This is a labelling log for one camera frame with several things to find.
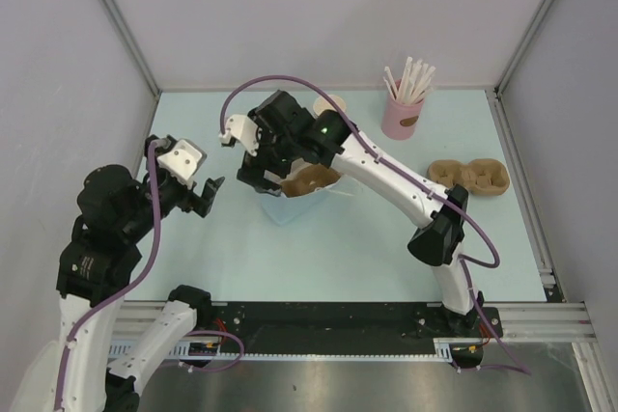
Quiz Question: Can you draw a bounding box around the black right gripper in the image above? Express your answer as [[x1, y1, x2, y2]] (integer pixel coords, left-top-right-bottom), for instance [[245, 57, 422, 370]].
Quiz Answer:
[[237, 118, 299, 198]]

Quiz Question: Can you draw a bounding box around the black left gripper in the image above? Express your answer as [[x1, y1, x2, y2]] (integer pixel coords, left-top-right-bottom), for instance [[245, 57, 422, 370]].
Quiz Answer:
[[123, 133, 223, 238]]

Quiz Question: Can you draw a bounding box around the brown pulp cup carrier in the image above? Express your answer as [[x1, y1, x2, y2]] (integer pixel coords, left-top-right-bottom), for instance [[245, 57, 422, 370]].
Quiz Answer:
[[281, 164, 341, 198], [427, 158, 511, 197]]

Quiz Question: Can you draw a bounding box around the light blue paper bag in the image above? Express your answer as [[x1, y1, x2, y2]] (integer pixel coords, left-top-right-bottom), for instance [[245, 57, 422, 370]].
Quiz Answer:
[[259, 160, 362, 226]]

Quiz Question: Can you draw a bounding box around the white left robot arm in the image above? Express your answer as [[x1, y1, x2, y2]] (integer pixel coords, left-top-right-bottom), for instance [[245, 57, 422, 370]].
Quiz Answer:
[[50, 160, 223, 411]]

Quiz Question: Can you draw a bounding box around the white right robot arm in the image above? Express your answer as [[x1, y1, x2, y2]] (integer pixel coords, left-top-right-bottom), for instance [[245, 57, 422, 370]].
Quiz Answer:
[[220, 91, 481, 336]]

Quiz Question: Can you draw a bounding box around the stack of brown paper cups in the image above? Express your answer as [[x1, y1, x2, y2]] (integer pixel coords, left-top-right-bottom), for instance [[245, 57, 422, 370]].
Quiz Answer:
[[312, 94, 347, 116]]

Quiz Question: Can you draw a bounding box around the pink straw holder cup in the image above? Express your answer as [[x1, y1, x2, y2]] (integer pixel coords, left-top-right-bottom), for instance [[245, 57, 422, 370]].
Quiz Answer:
[[381, 91, 425, 141]]

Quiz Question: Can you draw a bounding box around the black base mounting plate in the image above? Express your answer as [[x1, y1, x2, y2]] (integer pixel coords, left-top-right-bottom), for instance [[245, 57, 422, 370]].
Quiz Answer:
[[196, 302, 483, 357]]

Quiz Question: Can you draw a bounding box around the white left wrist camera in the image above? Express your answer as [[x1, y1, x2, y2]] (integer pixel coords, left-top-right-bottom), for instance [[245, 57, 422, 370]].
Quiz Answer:
[[156, 137, 207, 189]]

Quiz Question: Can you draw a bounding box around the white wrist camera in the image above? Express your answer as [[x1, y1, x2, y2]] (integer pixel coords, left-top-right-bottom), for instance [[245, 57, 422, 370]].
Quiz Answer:
[[156, 137, 207, 189], [219, 114, 260, 157]]

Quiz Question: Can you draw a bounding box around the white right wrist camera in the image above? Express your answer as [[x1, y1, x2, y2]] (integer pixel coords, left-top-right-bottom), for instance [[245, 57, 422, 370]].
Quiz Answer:
[[219, 114, 260, 157]]

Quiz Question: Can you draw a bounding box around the aluminium frame rail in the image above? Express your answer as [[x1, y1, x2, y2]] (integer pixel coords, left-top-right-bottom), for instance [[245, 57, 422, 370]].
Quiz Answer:
[[496, 303, 596, 343]]

